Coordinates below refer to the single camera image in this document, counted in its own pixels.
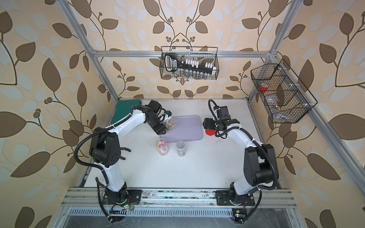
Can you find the black wire basket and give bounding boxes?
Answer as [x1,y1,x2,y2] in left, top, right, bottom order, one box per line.
[159,45,219,80]
[251,59,317,124]

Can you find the black wire basket right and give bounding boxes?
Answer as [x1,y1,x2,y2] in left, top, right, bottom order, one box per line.
[251,59,317,124]

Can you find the orange black pliers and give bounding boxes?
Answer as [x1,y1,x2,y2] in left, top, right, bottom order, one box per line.
[120,147,131,160]

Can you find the clear jar dark beads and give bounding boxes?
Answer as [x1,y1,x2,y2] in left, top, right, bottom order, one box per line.
[176,141,186,157]

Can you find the clear candy jar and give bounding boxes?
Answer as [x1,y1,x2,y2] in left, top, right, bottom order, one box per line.
[163,119,176,132]

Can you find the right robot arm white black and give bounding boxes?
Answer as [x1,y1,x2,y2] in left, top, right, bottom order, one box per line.
[202,118,279,205]

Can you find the black socket set rail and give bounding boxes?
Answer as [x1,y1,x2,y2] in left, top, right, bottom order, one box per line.
[161,52,219,75]

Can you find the clear jar colourful candies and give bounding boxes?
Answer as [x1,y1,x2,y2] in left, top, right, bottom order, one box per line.
[156,139,169,155]

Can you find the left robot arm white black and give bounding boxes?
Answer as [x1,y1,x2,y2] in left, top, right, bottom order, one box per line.
[73,100,172,204]

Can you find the lilac plastic tray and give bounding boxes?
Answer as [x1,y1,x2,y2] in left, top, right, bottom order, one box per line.
[160,115,203,143]

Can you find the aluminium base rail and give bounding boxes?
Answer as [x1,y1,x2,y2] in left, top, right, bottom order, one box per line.
[59,188,297,209]

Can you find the red item in basket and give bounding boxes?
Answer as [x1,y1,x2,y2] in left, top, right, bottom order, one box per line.
[259,83,270,92]

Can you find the green plastic tool case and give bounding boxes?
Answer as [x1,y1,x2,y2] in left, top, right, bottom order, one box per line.
[111,99,142,124]

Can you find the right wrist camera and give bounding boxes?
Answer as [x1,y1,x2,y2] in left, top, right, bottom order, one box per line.
[216,106,231,121]

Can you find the black wire basket centre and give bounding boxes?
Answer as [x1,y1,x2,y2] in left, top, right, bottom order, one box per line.
[159,45,219,80]

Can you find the red jar lid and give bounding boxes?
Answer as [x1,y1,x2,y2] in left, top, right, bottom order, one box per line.
[205,129,215,136]

